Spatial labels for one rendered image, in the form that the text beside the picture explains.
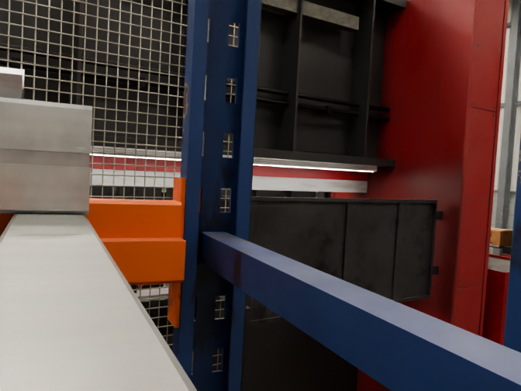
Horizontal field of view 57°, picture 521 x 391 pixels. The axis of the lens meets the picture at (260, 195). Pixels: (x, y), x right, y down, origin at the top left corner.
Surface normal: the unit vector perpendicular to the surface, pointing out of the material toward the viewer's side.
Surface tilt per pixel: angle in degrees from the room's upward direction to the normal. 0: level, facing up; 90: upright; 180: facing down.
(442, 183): 90
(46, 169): 90
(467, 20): 90
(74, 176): 90
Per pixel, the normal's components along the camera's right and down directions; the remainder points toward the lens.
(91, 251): 0.05, -1.00
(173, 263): 0.40, 0.07
